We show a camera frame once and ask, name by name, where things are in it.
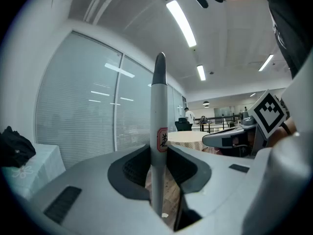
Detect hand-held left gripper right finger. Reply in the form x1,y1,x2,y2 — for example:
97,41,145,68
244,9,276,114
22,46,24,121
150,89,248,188
167,144,256,232

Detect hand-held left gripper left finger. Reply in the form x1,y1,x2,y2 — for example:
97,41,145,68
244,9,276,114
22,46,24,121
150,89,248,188
29,142,173,235

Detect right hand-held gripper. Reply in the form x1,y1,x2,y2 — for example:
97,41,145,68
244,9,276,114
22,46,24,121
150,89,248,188
202,89,287,158

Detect person's right forearm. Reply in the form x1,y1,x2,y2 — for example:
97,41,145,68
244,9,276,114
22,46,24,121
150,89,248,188
268,116,298,148

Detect black metal railing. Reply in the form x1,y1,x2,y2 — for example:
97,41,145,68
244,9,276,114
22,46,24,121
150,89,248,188
193,115,242,133

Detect round table beige tablecloth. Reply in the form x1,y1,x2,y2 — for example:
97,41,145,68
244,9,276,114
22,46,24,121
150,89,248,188
167,130,221,155

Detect black office chair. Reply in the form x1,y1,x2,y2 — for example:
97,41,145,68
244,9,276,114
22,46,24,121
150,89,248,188
174,117,194,132

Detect white box cabinet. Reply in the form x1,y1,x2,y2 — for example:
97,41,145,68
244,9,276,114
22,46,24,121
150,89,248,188
0,142,67,201

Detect black cloth bundle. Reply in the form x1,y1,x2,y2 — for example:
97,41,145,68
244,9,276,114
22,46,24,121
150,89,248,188
0,125,37,168

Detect person's black shirt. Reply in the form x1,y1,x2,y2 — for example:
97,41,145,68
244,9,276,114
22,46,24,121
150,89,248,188
263,0,313,80

